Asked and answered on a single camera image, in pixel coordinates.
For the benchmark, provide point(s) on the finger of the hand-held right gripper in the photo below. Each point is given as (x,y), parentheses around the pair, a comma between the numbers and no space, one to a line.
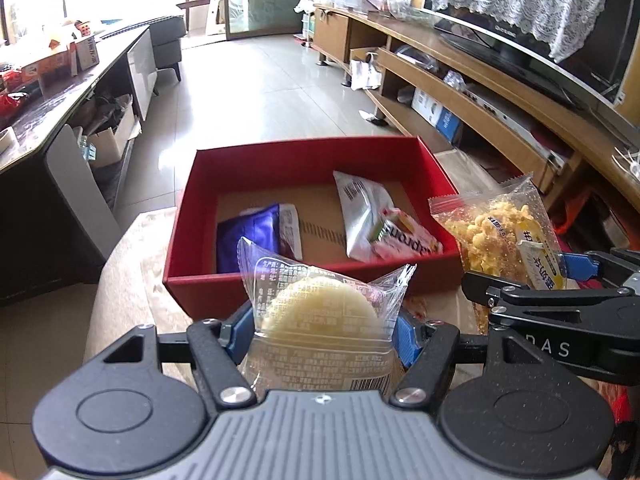
(495,292)
(580,266)

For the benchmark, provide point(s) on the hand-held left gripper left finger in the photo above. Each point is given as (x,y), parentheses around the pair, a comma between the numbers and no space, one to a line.
(240,332)

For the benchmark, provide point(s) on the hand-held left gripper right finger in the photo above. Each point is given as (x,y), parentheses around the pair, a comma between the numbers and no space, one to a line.
(406,340)

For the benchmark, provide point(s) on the clear yellow puffed snack packet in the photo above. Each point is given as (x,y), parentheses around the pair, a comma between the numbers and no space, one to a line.
(490,230)

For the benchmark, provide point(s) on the clear round pastry packet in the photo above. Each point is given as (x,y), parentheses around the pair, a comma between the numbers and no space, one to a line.
(320,305)

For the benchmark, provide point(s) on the blue snack packet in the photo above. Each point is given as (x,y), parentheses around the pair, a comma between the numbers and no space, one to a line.
(250,240)

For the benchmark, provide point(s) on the white pink snack packet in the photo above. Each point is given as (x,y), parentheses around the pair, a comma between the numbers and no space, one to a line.
(405,240)

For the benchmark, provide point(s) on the silver snack packet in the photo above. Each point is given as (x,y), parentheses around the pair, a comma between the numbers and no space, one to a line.
(355,210)

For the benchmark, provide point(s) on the red cardboard box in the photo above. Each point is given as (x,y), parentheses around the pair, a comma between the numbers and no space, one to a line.
(310,160)

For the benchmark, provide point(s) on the orange plastic bag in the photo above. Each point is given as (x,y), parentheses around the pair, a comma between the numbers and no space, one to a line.
(575,215)

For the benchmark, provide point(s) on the white power strip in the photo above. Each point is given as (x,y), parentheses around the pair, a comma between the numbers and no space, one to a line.
(557,157)

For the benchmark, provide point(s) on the blue box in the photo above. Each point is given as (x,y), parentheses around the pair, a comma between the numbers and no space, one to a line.
(450,126)

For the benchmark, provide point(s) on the white set-top device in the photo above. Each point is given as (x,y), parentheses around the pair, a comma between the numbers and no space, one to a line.
(500,110)

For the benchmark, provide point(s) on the curved television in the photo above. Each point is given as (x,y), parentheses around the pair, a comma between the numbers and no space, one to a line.
(595,80)

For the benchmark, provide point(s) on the white appliance box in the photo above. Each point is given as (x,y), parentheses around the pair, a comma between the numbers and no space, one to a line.
(425,102)

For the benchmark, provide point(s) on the open cardboard box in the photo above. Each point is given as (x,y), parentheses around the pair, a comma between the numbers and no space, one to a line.
(107,142)

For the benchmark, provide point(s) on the dark long side table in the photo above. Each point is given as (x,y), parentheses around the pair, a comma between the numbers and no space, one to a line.
(30,210)

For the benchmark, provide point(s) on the grey sofa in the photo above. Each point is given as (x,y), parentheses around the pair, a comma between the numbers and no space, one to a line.
(165,40)

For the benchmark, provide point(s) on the white flat container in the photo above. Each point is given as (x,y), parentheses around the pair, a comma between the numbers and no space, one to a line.
(5,140)

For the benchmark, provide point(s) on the wooden television cabinet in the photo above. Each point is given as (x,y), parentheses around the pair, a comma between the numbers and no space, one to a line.
(330,35)

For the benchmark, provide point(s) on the white plastic rack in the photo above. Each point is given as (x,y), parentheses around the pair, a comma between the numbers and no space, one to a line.
(307,27)

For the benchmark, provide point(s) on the light wooden stand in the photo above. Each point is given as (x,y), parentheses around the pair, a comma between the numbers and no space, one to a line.
(215,15)

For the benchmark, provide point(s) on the small cardboard box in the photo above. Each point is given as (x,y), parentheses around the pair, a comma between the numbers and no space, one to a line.
(87,52)

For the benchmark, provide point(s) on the red plastic bag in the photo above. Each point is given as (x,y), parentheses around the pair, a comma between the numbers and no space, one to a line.
(7,105)

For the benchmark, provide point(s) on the orange cardboard box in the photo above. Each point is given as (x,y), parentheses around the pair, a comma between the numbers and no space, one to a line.
(45,62)

